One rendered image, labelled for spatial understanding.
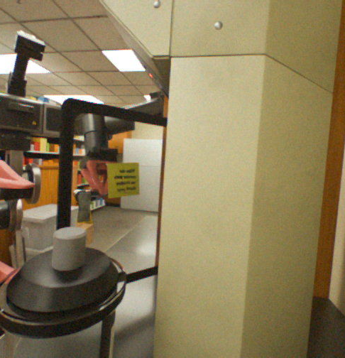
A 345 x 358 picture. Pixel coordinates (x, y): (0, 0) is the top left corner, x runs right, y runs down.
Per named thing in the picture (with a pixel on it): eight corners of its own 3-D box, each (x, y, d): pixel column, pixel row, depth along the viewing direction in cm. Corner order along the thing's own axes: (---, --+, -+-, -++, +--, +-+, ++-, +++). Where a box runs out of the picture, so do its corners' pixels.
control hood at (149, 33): (191, 115, 58) (194, 77, 58) (170, 56, 26) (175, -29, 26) (150, 114, 60) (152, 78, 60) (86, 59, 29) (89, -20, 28)
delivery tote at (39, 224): (79, 232, 268) (81, 207, 266) (42, 252, 208) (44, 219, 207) (50, 229, 275) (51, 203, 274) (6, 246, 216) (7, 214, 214)
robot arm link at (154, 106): (160, 116, 98) (154, 92, 94) (171, 114, 95) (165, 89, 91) (94, 145, 63) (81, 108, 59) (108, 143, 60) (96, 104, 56)
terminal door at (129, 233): (177, 268, 59) (187, 121, 57) (54, 306, 41) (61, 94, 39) (176, 266, 60) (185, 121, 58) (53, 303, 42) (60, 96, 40)
